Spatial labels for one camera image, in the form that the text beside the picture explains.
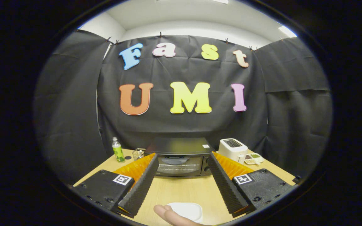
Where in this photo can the white slot toaster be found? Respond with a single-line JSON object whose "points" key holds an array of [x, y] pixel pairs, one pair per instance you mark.
{"points": [[231, 149]]}

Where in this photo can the black toaster oven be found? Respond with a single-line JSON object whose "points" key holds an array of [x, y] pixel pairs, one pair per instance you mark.
{"points": [[179, 146]]}

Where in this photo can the white divided snack dish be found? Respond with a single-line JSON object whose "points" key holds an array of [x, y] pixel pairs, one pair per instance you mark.
{"points": [[254, 158]]}

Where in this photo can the long ceiling light panel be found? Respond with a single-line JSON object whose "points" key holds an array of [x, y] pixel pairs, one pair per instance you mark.
{"points": [[220, 1]]}

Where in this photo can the white plate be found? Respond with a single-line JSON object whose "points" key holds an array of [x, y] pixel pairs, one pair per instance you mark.
{"points": [[187, 210]]}

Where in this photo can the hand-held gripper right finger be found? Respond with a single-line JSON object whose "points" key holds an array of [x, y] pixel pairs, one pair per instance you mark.
{"points": [[225, 186]]}

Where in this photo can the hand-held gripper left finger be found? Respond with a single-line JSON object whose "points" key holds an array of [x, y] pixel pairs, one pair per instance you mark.
{"points": [[140, 188]]}

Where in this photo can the small ceiling light panel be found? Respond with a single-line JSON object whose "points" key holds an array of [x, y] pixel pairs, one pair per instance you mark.
{"points": [[287, 31]]}

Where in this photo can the green label plastic bottle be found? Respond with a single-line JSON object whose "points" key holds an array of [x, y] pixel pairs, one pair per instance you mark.
{"points": [[118, 153]]}

